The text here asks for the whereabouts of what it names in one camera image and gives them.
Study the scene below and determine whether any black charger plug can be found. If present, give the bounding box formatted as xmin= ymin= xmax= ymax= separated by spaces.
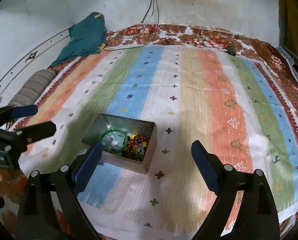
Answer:
xmin=225 ymin=48 xmax=237 ymax=56

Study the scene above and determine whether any red bead bracelet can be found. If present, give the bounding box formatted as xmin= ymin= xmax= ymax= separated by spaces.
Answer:
xmin=121 ymin=134 xmax=151 ymax=159

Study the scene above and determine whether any wire rack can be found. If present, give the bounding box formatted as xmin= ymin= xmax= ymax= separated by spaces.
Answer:
xmin=276 ymin=46 xmax=298 ymax=83

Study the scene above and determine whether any teal cloth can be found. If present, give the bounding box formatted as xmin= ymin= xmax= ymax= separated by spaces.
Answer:
xmin=51 ymin=12 xmax=107 ymax=67

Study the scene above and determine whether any silver metal tin box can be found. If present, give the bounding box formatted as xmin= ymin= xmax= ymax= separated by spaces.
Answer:
xmin=82 ymin=113 xmax=157 ymax=174

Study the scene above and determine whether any black charger cable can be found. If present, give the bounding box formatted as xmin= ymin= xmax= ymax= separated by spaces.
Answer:
xmin=102 ymin=0 xmax=160 ymax=52

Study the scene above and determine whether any grey striped rolled cloth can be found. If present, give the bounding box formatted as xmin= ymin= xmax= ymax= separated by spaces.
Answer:
xmin=9 ymin=69 xmax=57 ymax=107

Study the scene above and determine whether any green jade bangle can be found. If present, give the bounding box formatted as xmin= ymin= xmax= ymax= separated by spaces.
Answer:
xmin=100 ymin=128 xmax=128 ymax=154

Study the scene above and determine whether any striped colourful mat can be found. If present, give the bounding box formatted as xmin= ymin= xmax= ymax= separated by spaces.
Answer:
xmin=19 ymin=46 xmax=298 ymax=239

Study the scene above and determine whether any light blue bead bracelet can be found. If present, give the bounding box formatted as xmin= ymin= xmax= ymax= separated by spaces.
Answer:
xmin=102 ymin=133 xmax=125 ymax=153

